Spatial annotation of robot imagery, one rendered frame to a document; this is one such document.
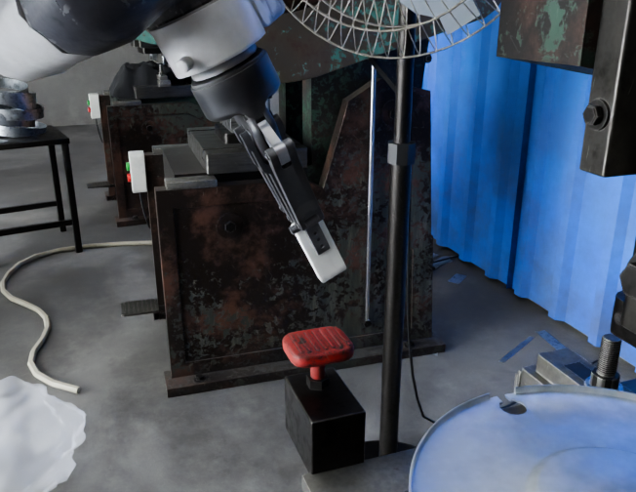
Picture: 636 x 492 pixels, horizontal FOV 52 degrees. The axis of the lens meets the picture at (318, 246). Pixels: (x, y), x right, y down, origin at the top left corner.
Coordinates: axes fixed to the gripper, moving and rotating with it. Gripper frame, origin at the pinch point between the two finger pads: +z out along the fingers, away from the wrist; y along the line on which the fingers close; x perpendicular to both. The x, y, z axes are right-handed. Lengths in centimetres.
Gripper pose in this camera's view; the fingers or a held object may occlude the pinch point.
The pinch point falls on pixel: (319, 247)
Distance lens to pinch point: 66.6
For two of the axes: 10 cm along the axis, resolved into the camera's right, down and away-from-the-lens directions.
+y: 3.3, 3.3, -8.8
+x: 8.5, -5.1, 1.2
